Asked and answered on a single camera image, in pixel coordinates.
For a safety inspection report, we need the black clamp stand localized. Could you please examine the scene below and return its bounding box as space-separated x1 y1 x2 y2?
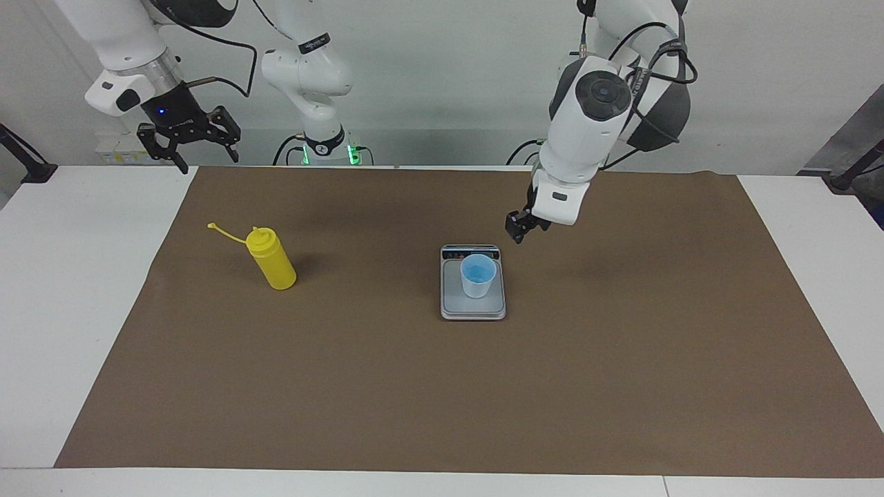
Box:
0 123 57 184
825 138 884 193

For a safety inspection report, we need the brown paper mat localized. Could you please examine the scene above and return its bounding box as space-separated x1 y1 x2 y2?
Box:
54 166 884 478

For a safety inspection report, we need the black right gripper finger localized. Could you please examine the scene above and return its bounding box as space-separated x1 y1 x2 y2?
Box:
207 106 242 164
137 124 189 175

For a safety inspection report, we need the yellow squeeze bottle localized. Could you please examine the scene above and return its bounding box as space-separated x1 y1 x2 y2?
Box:
207 222 298 291

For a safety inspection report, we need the white wall socket strip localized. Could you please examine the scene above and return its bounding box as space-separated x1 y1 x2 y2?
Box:
95 131 168 165

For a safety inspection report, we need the light blue plastic cup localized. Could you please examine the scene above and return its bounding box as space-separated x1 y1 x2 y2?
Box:
460 253 497 299

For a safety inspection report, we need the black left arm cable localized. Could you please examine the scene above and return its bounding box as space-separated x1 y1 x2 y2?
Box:
579 0 698 170

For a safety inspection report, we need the silver digital kitchen scale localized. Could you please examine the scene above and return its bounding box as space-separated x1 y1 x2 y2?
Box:
440 244 507 321

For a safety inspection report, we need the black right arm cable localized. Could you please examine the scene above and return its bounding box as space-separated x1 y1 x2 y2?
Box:
148 0 258 97

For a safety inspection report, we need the black base power cable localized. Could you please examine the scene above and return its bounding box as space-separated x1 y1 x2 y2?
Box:
506 138 548 166
273 133 306 166

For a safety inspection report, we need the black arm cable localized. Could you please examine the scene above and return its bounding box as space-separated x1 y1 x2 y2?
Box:
579 0 698 170
148 0 258 97

